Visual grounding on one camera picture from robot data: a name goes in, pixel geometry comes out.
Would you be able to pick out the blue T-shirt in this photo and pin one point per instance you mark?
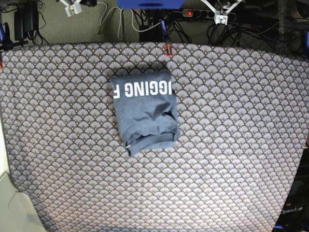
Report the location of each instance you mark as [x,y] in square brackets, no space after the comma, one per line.
[146,111]

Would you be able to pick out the black power strip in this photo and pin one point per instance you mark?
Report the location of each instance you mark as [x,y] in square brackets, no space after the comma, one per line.
[204,14]

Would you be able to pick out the black power adapter box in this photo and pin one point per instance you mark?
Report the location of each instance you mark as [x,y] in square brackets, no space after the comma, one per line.
[26,21]

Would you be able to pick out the blue box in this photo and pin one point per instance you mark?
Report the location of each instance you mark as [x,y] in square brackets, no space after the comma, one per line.
[150,4]

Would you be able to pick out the red black table clamp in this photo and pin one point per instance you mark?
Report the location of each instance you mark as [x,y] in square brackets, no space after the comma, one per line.
[168,49]

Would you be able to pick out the fan patterned tablecloth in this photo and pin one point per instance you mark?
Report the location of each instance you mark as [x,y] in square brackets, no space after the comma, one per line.
[243,117]

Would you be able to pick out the black OpenArm box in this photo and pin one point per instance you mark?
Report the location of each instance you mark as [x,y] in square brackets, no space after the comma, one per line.
[294,216]

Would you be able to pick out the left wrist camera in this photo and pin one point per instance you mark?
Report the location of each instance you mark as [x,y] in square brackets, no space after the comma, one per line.
[220,19]

